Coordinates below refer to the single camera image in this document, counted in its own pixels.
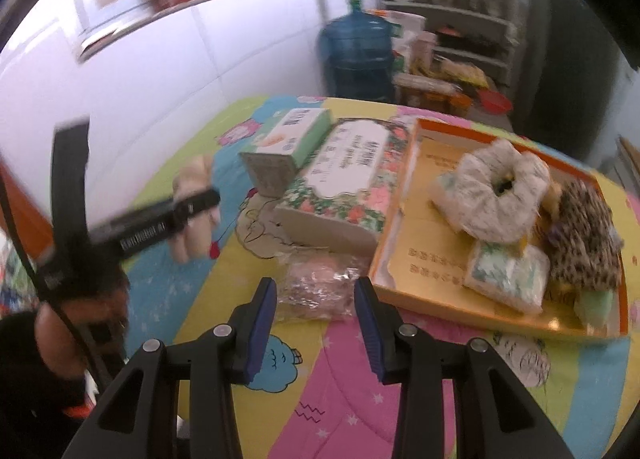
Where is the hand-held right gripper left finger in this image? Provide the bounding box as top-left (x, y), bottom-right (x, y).
top-left (60, 276), bottom-right (278, 459)

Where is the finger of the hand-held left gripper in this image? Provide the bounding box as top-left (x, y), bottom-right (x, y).
top-left (171, 188), bottom-right (222, 228)

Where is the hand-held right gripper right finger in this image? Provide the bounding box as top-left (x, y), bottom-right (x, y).
top-left (353, 276), bottom-right (576, 459)

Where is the small beige plush toy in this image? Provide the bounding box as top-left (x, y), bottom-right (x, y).
top-left (172, 156), bottom-right (224, 263)

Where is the pink cloth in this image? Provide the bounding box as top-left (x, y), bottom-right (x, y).
top-left (275, 248), bottom-right (372, 323)

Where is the orange cardboard box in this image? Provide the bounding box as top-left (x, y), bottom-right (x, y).
top-left (368, 118), bottom-right (630, 341)

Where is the green cloth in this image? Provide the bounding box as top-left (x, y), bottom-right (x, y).
top-left (572, 289), bottom-right (617, 328)

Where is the person's left forearm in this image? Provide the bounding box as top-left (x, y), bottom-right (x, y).
top-left (0, 311), bottom-right (96, 459)

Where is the person's left hand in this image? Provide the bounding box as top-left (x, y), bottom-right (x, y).
top-left (35, 281), bottom-right (132, 380)

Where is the green tissue box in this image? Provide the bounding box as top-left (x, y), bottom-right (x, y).
top-left (238, 108), bottom-right (334, 198)

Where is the white green tissue pack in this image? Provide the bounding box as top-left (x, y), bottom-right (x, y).
top-left (462, 240), bottom-right (551, 316)

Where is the white speckled fabric scrunchie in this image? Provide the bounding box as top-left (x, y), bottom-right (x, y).
top-left (456, 139), bottom-right (552, 243)

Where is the floral tissue box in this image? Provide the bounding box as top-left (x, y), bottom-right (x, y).
top-left (274, 118), bottom-right (419, 253)

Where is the blue water jug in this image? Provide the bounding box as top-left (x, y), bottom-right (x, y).
top-left (319, 0), bottom-right (394, 102)

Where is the beige teddy bear purple dress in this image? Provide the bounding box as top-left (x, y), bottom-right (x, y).
top-left (537, 183), bottom-right (567, 246)

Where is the leopard print cloth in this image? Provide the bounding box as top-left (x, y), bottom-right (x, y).
top-left (544, 179), bottom-right (626, 291)

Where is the row of amber jars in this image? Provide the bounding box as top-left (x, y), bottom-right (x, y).
top-left (394, 74), bottom-right (474, 116)

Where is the red plastic basin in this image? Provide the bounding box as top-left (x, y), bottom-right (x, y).
top-left (477, 89), bottom-right (512, 112)

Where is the white food bag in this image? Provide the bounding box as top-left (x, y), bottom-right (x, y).
top-left (390, 9), bottom-right (437, 74)

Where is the black pot red lid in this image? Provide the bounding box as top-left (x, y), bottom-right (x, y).
top-left (434, 26), bottom-right (493, 52)

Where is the white storage shelf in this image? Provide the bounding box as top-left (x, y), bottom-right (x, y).
top-left (372, 0), bottom-right (522, 106)

